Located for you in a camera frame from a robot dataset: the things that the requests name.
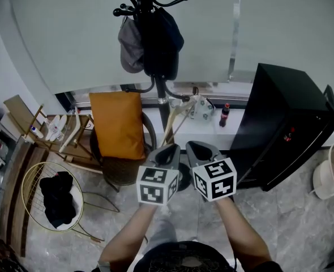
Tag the clear blind pull rod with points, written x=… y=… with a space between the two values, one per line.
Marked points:
x=234 y=38

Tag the orange cushion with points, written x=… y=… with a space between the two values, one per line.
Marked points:
x=119 y=126

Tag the wooden cart with gold frame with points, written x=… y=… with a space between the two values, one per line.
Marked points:
x=82 y=149

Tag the dark patterned fabric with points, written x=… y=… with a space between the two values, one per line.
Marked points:
x=0 y=256

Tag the dark wicker chair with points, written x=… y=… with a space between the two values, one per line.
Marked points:
x=121 y=171

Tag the dark cola bottle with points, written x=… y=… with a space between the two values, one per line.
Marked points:
x=224 y=116

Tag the wooden hanger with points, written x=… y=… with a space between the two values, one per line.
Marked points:
x=170 y=123

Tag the black mini fridge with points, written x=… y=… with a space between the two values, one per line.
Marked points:
x=280 y=115

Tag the white slipper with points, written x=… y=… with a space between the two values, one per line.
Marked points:
x=50 y=132
x=63 y=120

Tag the red bottle inside fridge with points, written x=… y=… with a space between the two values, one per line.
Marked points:
x=289 y=135

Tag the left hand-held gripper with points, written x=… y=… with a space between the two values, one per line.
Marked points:
x=155 y=188

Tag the black cap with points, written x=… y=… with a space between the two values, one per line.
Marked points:
x=162 y=44

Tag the black coat rack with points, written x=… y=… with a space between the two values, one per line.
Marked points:
x=162 y=109

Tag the person's left forearm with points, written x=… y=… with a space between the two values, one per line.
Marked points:
x=124 y=237

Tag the person's black patterned shirt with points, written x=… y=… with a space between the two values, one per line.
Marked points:
x=184 y=258

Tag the white roller blind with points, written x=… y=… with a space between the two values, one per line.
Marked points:
x=70 y=38

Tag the brown cardboard sheet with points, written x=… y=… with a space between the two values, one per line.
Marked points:
x=17 y=106

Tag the small white blue-capped bottle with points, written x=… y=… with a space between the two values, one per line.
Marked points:
x=36 y=132

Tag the white plastic tub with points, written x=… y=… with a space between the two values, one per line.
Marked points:
x=325 y=177

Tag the person's left leg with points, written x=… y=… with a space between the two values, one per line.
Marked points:
x=162 y=234

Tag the person's right forearm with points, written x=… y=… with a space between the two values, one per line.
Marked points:
x=243 y=234

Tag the white curved plastic handle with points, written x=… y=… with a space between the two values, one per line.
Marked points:
x=70 y=135

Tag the clear water bottle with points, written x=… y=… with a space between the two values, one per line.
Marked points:
x=55 y=130

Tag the pale wrist band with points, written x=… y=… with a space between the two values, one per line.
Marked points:
x=103 y=266

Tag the grey cap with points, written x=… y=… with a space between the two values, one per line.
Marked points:
x=130 y=50

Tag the black clothes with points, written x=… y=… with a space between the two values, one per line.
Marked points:
x=58 y=200

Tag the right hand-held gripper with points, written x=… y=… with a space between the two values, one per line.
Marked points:
x=218 y=180

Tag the white cloth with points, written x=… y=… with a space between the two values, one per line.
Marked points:
x=77 y=200

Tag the floral patterned bag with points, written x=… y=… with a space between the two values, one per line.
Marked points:
x=203 y=109

